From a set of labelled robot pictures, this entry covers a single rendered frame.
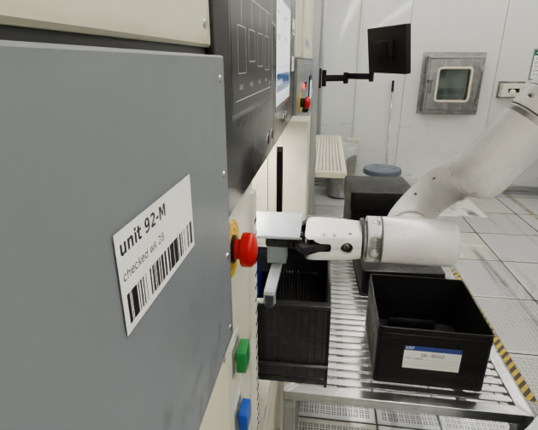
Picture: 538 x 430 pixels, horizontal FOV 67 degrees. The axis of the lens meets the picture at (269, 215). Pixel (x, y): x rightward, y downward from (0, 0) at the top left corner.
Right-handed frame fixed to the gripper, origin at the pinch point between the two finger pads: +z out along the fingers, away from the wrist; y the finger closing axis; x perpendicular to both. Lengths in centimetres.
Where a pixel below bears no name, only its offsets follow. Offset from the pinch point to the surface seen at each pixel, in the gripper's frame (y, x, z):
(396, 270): 63, -39, -35
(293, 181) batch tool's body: 42.0, -1.8, 0.4
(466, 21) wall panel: 452, 71, -158
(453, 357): 18, -39, -42
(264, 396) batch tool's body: -1.2, -38.2, 2.6
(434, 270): 65, -39, -49
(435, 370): 18, -44, -39
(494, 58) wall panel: 452, 33, -194
